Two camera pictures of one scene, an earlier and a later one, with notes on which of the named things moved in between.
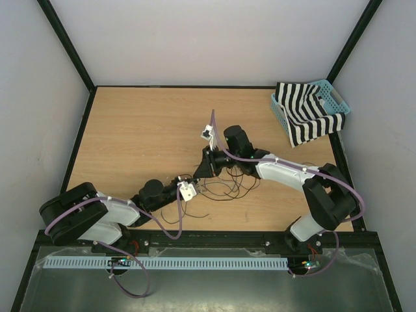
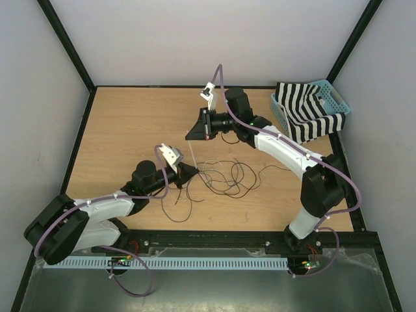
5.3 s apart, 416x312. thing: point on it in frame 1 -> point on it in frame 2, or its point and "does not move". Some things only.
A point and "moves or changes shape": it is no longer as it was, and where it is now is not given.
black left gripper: [179, 179] -> [184, 171]
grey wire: [191, 215] moves or changes shape
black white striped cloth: [305, 113] does not move
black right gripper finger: [205, 170] -> [205, 128]
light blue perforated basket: [331, 101] does not move
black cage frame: [389, 280] does not move
